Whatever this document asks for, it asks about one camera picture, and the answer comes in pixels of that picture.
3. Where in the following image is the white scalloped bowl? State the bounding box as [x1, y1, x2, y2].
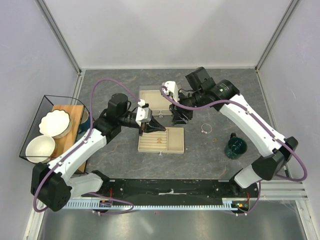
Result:
[38, 109, 72, 139]

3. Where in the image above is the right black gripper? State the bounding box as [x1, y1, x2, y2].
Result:
[169, 89, 205, 126]

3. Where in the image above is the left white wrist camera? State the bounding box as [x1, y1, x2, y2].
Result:
[135, 99, 152, 127]

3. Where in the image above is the dark green mug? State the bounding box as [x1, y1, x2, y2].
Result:
[224, 133, 248, 160]

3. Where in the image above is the beige ring slot tray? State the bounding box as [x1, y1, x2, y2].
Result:
[137, 127, 185, 154]

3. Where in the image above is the wooden board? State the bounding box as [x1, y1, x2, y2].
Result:
[51, 104, 84, 161]

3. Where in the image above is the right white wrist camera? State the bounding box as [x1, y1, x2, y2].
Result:
[160, 81, 180, 103]

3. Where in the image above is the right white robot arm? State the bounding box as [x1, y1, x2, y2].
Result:
[161, 67, 298, 197]

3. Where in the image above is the beige open jewelry box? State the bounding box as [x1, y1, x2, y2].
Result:
[139, 85, 172, 118]

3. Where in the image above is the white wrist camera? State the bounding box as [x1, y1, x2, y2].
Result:
[160, 81, 180, 103]
[135, 99, 152, 127]

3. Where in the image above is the blue mug behind arm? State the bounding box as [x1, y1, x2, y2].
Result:
[78, 110, 91, 134]

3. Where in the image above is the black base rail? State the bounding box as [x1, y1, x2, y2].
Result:
[97, 178, 259, 200]

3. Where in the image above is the black wire frame box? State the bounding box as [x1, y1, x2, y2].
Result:
[19, 94, 89, 161]

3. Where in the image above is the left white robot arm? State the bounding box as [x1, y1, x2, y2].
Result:
[30, 93, 166, 213]

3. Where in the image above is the white round bowl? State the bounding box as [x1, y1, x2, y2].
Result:
[25, 135, 56, 164]

